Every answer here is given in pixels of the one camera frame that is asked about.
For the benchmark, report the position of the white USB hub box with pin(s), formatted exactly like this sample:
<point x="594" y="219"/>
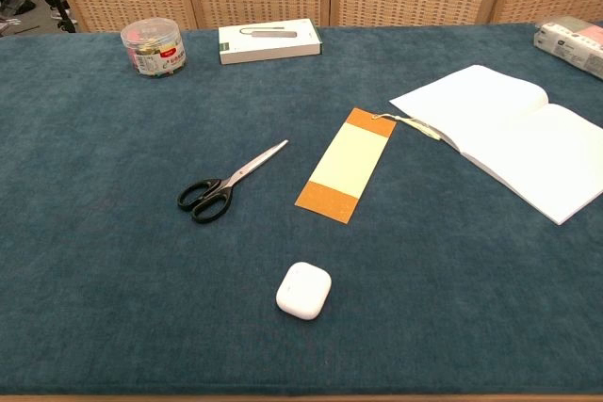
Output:
<point x="268" y="44"/>

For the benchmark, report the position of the white notebook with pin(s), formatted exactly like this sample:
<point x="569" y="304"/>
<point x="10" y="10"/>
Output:
<point x="513" y="138"/>

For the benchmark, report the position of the colourful tissue multipack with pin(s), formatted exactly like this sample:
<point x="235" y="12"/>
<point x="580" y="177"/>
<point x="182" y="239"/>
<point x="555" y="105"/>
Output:
<point x="572" y="46"/>

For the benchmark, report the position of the white earbuds case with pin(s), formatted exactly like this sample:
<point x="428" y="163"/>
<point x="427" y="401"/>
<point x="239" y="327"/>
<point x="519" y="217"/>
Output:
<point x="304" y="291"/>

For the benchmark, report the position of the orange and cream bookmark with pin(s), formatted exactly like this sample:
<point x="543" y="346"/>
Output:
<point x="344" y="162"/>

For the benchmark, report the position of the clear jar of binder clips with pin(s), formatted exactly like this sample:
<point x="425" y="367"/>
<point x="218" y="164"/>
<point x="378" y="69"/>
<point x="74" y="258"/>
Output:
<point x="153" y="49"/>

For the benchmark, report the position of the blue table mat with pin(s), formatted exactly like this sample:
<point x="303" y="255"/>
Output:
<point x="94" y="232"/>

